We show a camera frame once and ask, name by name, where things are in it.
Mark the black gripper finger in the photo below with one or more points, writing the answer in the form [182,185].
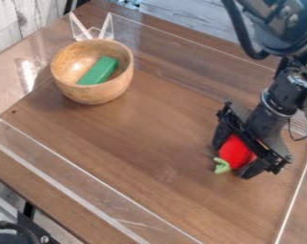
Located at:
[258,166]
[225,130]

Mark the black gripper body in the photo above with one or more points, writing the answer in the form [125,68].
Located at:
[259,129]

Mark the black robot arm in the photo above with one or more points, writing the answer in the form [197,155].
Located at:
[271,28]

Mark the green rectangular block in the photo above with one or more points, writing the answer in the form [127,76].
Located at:
[101,71]

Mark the wooden bowl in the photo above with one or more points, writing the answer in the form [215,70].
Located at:
[74,60]

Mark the clear acrylic tray wall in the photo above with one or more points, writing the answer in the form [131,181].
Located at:
[122,171]

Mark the black metal bracket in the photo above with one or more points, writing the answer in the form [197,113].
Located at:
[26,220]

